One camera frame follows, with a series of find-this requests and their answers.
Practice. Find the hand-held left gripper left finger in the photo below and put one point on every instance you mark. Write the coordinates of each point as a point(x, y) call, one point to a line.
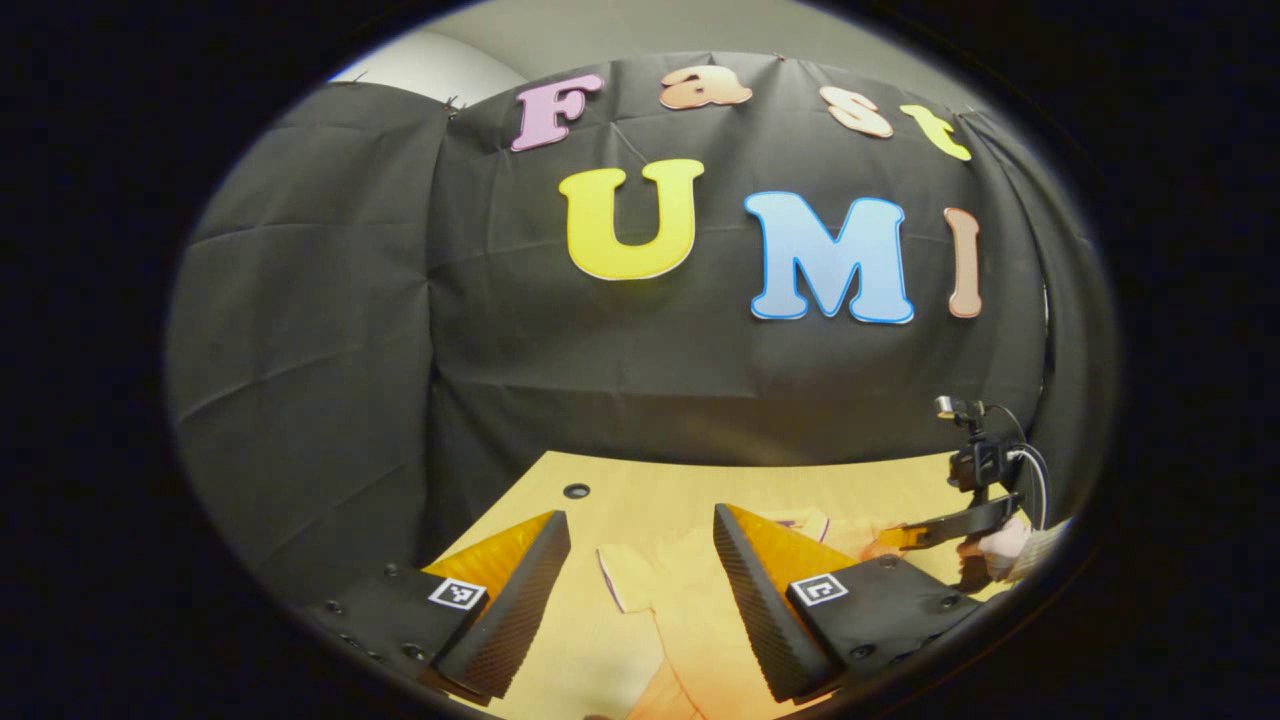
point(520, 610)

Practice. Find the black backdrop cloth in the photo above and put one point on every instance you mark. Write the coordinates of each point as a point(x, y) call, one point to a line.
point(620, 380)

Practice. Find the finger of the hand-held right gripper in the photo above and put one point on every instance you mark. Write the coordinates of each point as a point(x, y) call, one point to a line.
point(965, 522)

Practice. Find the orange T-shirt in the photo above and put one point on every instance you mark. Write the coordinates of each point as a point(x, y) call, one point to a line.
point(690, 610)

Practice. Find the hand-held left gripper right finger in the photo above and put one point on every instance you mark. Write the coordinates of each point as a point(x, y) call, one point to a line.
point(760, 610)

